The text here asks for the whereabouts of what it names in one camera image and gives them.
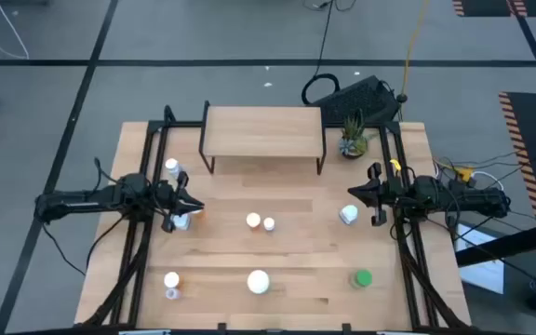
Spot yellow cable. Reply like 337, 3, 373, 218
400, 0, 432, 97

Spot yellow plug connector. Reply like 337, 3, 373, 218
453, 165, 476, 183

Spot black floor cable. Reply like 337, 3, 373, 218
301, 0, 357, 106

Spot white bottle blue label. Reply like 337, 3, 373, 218
338, 204, 360, 227
172, 212, 193, 233

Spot black metal table frame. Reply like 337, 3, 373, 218
74, 104, 474, 335

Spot white floor cable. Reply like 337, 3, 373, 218
0, 0, 31, 60

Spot green-capped bottle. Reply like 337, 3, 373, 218
350, 268, 374, 289

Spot wooden shelf black metal legs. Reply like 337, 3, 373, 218
197, 100, 328, 177

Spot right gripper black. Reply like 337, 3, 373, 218
347, 162, 409, 228

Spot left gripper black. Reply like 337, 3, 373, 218
149, 171, 205, 233

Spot white medicine bottle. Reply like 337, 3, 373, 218
164, 156, 184, 181

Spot black metal pole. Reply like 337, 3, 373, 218
455, 218, 536, 267

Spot white screen panel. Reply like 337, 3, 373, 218
455, 221, 506, 296

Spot black computer case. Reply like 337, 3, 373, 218
312, 74, 402, 126

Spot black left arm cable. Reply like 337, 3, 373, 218
39, 156, 129, 276

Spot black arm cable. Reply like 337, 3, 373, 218
388, 204, 421, 242
39, 156, 129, 276

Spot large white-capped bottle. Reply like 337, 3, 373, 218
246, 269, 272, 296

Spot potted succulent plant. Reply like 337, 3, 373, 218
337, 109, 371, 161

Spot white looped cable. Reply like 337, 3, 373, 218
471, 169, 505, 192

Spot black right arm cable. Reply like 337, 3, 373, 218
388, 204, 421, 242

